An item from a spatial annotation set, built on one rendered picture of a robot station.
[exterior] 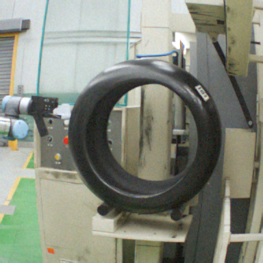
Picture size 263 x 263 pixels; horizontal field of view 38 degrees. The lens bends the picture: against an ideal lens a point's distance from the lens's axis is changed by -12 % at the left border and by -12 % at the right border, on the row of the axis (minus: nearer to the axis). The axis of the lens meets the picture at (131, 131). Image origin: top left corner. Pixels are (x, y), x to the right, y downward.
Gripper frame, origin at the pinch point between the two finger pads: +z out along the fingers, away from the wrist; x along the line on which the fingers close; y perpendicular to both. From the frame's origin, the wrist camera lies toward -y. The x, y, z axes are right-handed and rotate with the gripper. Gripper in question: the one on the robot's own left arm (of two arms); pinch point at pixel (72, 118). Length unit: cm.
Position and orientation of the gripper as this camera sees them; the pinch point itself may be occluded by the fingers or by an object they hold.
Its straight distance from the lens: 167.7
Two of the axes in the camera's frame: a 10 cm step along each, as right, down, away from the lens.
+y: 1.4, -9.8, -1.1
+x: 2.2, -0.8, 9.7
